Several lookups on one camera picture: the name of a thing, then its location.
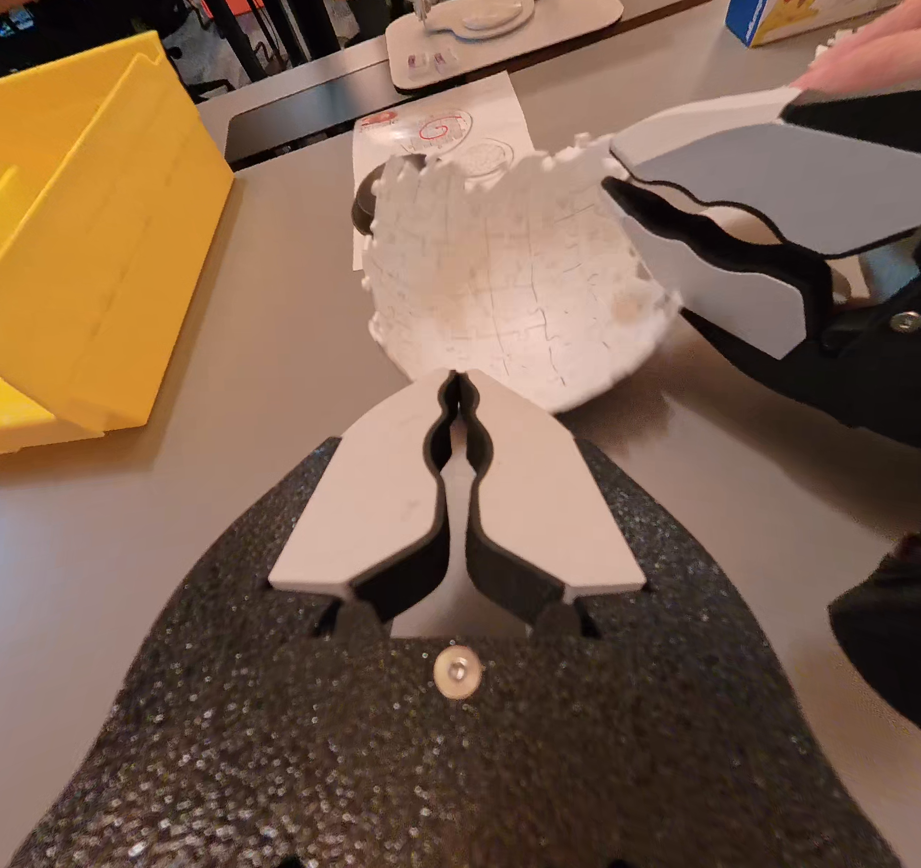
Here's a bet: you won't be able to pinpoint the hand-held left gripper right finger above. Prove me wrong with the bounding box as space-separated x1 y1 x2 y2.
459 370 647 626

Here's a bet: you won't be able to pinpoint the yellow plastic bin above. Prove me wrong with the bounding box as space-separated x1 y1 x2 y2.
0 29 236 455

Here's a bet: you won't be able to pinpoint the white printed paper sheet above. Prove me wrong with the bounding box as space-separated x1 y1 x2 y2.
351 71 535 273

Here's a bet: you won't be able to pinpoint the loose white puzzle pieces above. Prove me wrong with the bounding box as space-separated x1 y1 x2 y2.
809 24 864 66

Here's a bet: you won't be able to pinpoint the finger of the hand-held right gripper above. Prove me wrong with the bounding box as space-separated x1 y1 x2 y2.
609 85 921 260
602 177 837 362

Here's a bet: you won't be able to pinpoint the person's dark clothing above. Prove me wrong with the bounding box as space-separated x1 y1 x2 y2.
827 533 921 728

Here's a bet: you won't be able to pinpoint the white rounded base plate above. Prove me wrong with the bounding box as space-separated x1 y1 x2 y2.
385 0 626 95

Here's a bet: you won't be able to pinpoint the black round stand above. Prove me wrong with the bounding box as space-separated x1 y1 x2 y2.
350 154 427 237

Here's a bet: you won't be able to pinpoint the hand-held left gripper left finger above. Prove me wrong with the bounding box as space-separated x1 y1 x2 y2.
268 370 460 624

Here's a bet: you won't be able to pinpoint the black tripod legs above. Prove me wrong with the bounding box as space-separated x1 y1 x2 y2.
173 0 339 84

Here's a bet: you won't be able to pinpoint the person's right hand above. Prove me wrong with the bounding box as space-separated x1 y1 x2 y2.
790 0 921 99

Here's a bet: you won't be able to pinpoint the white puzzle ball half shell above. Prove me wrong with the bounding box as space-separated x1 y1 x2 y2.
357 132 683 414

